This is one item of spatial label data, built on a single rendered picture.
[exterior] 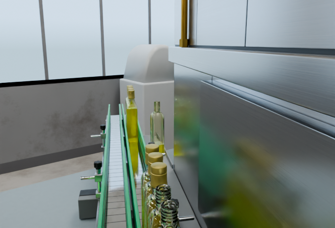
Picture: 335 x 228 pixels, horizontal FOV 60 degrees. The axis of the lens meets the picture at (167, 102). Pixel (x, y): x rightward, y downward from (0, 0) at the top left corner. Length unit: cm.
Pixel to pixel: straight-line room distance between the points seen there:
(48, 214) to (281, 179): 104
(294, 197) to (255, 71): 19
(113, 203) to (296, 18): 83
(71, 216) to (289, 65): 105
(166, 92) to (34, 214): 238
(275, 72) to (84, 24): 336
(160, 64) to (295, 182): 304
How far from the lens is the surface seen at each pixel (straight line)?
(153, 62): 330
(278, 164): 40
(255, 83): 46
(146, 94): 324
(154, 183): 61
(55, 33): 357
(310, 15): 40
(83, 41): 366
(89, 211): 121
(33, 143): 369
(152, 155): 66
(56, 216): 128
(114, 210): 101
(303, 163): 36
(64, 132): 374
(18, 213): 135
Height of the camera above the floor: 141
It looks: 12 degrees down
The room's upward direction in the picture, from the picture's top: straight up
